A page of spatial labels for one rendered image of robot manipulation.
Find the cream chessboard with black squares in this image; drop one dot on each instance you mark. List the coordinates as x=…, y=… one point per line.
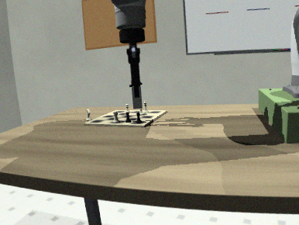
x=107, y=119

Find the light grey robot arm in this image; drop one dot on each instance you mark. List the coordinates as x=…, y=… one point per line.
x=132, y=13

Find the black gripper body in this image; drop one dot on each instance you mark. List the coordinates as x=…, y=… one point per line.
x=132, y=35

